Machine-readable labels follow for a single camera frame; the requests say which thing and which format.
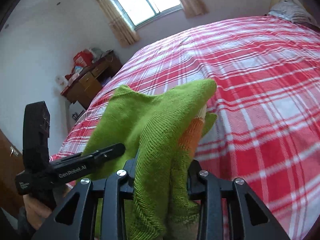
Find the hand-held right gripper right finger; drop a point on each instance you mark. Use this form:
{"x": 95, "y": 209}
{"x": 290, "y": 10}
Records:
{"x": 207, "y": 192}

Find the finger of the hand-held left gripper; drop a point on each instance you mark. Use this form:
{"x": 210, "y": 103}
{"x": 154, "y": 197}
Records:
{"x": 110, "y": 150}

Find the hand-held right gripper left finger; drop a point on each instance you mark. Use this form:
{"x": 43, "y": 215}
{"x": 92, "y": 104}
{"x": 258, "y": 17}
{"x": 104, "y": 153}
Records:
{"x": 117, "y": 187}

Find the green knitted sweater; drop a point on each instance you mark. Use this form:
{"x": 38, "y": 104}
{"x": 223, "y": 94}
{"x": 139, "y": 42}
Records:
{"x": 155, "y": 135}

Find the person's left forearm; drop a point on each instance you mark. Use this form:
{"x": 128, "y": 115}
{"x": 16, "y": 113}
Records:
{"x": 23, "y": 226}

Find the person's left hand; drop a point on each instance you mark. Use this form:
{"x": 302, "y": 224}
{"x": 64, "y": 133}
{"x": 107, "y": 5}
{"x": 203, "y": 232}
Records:
{"x": 35, "y": 210}

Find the brown wooden door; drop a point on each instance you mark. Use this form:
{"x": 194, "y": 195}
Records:
{"x": 10, "y": 170}

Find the white box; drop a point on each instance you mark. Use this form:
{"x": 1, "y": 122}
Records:
{"x": 75, "y": 112}

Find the wooden desk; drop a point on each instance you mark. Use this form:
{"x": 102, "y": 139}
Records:
{"x": 85, "y": 85}

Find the red bag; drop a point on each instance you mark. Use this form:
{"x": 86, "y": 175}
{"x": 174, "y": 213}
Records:
{"x": 81, "y": 57}

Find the white plastic bag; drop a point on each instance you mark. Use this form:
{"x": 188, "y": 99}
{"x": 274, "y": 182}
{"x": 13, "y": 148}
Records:
{"x": 98, "y": 53}

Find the red white plaid bed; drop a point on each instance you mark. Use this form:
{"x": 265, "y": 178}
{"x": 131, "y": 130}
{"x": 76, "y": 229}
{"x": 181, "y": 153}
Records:
{"x": 250, "y": 80}

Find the window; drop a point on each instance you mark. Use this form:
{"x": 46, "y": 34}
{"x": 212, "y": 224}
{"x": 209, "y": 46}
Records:
{"x": 145, "y": 2}

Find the patterned pillow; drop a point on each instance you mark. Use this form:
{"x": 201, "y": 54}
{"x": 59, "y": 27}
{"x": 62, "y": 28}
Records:
{"x": 285, "y": 8}

